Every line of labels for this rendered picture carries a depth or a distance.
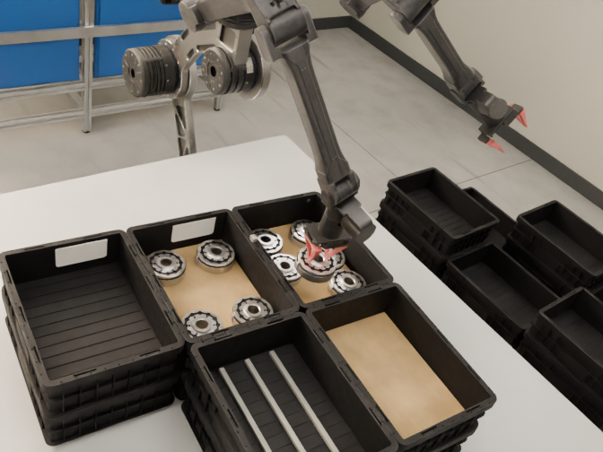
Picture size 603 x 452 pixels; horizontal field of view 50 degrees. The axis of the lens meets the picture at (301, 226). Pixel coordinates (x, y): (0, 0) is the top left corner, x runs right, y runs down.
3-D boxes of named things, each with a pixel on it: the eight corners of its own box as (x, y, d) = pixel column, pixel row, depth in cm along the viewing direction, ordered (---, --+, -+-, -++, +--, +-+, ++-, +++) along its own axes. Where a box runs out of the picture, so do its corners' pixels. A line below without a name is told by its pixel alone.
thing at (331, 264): (291, 249, 162) (292, 247, 162) (325, 245, 167) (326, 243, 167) (308, 278, 156) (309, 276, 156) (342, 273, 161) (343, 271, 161)
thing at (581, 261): (475, 288, 298) (516, 214, 270) (512, 270, 316) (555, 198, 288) (542, 350, 277) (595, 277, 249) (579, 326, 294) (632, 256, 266)
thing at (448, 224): (357, 257, 297) (386, 179, 268) (402, 240, 314) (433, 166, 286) (415, 317, 275) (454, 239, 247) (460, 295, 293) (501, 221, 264)
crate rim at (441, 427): (301, 316, 156) (302, 309, 155) (394, 286, 172) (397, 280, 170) (398, 454, 133) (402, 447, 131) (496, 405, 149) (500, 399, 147)
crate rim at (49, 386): (-4, 260, 148) (-5, 252, 147) (123, 234, 164) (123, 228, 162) (44, 396, 125) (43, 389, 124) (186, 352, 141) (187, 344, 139)
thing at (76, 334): (0, 289, 154) (-4, 255, 147) (121, 262, 170) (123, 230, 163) (46, 422, 131) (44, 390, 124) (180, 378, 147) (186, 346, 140)
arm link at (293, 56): (295, 3, 125) (249, 27, 122) (310, 5, 121) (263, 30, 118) (353, 182, 149) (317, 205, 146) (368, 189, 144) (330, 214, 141)
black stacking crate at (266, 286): (122, 262, 170) (124, 230, 163) (222, 239, 185) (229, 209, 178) (182, 377, 147) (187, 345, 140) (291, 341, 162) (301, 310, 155)
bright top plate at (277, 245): (241, 232, 182) (241, 231, 182) (273, 227, 187) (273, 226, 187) (256, 256, 176) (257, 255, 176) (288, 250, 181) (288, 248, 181)
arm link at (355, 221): (350, 167, 144) (320, 186, 142) (384, 199, 139) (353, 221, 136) (350, 198, 154) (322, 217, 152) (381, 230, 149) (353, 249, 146)
